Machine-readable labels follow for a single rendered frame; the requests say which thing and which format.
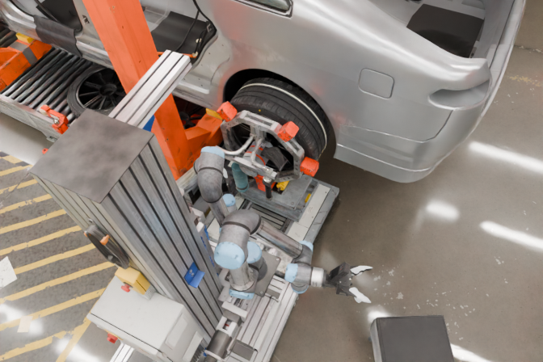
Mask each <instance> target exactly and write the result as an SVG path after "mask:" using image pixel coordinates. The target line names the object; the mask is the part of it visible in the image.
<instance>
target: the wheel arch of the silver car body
mask: <svg viewBox="0 0 543 362"><path fill-rule="evenodd" d="M273 72H274V71H271V70H268V69H261V68H245V69H240V70H237V71H235V72H233V73H232V74H231V75H230V76H229V77H228V78H227V79H226V80H225V83H224V85H223V87H222V92H221V101H222V103H225V102H227V101H229V102H230V101H231V99H232V98H233V97H234V96H235V95H236V94H237V92H238V91H239V90H240V88H241V87H242V86H243V85H244V84H245V83H246V82H248V81H250V80H251V79H254V78H272V73H273ZM283 76H284V75H282V74H278V73H277V72H274V75H273V78H274V79H277V80H281V81H283ZM284 77H285V76H284ZM286 78H287V77H286ZM288 79H289V78H288ZM289 80H291V79H289ZM291 81H292V82H291V84H293V85H294V86H299V87H301V86H300V85H298V84H297V83H296V82H294V81H293V80H291ZM301 88H303V87H301ZM303 89H304V88H303ZM304 90H305V89H304ZM305 91H307V90H305ZM307 92H308V91H307ZM308 93H309V92H308ZM311 96H312V95H311ZM312 97H313V96H312ZM313 98H314V97H313ZM315 100H316V99H315ZM316 101H317V100H316ZM317 102H318V101H317ZM318 104H319V102H318ZM319 105H320V104H319ZM319 107H320V109H321V110H322V111H324V112H325V110H324V109H323V108H322V106H321V105H320V106H319ZM325 113H326V112H325ZM326 115H327V114H326ZM327 117H328V118H329V116H327ZM329 120H330V118H329ZM330 122H331V121H330ZM331 125H332V127H333V129H334V126H333V124H332V123H331ZM334 132H335V129H334ZM335 140H336V149H335V154H334V156H333V158H335V155H336V153H337V137H336V133H335Z"/></svg>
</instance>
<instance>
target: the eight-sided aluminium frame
mask: <svg viewBox="0 0 543 362"><path fill-rule="evenodd" d="M258 121H259V122H258ZM260 122H261V123H260ZM241 123H244V124H248V125H251V126H253V127H255V128H258V129H262V130H263V131H265V132H267V133H270V134H271V135H273V136H274V137H275V138H276V139H277V140H278V141H279V142H280V144H281V145H282V146H283V147H284V148H285V149H286V150H287V151H288V152H289V153H290V154H291V155H292V156H293V164H294V169H291V170H283V171H281V172H278V171H277V173H278V174H277V177H276V180H275V181H274V182H277V183H281V182H284V181H289V180H294V179H299V178H300V177H301V176H302V174H303V173H302V172H300V164H301V163H302V161H303V159H304V153H305V152H304V150H303V149H302V147H301V146H300V145H299V144H298V143H297V142H296V141H295V140H294V139H293V138H292V139H291V140H289V141H287V142H285V141H283V140H282V139H281V138H280V137H279V136H278V135H277V134H278V132H279V131H280V130H281V128H282V127H283V126H282V125H280V124H279V123H277V122H275V121H273V120H269V119H267V118H264V117H262V116H258V115H256V114H254V113H251V112H249V111H245V110H244V111H241V112H239V113H237V114H236V116H235V117H234V118H233V119H232V120H231V121H229V122H225V121H223V122H222V124H221V125H220V126H221V133H222V136H223V140H224V143H225V144H224V146H225V147H226V149H227V150H228V151H236V150H238V149H240V148H241V147H240V146H239V145H238V144H237V143H236V142H235V141H234V134H233V129H232V127H233V126H235V125H237V124H241ZM262 123H263V124H262ZM245 153H246V152H245V151H243V152H242V153H240V154H241V155H242V156H241V155H240V154H239V155H236V156H238V157H240V158H242V157H243V156H244V154H245Z"/></svg>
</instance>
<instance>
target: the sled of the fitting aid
mask: <svg viewBox="0 0 543 362"><path fill-rule="evenodd" d="M318 186H319V180H317V179H315V178H312V181H311V182H310V184H309V186H308V187H307V189H306V191H305V193H304V195H303V196H302V198H301V200H300V202H299V204H298V206H297V207H296V209H295V211H293V210H291V209H289V208H286V207H284V206H282V205H280V204H277V203H275V202H273V201H271V200H266V198H264V197H262V196H259V195H257V194H255V193H253V192H250V191H248V190H247V191H245V192H240V196H241V197H243V198H245V199H247V200H250V201H252V202H254V203H256V204H259V205H261V206H263V207H264V208H268V209H270V210H272V211H273V212H275V213H279V214H280V215H282V216H284V217H287V218H289V219H291V220H293V221H296V222H299V221H300V219H301V217H302V215H303V214H304V212H305V210H306V208H307V207H308V205H309V202H310V201H311V200H312V198H313V196H314V193H315V192H316V191H317V189H318Z"/></svg>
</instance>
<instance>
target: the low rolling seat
mask: <svg viewBox="0 0 543 362"><path fill-rule="evenodd" d="M370 329H371V330H370V331H371V335H370V336H369V337H368V341H369V342H373V353H374V359H375V362H455V360H454V356H453V350H452V347H451V343H450V339H449V336H448V330H447V327H446V323H445V320H444V315H416V316H392V317H377V318H374V319H373V322H372V324H371V326H370Z"/></svg>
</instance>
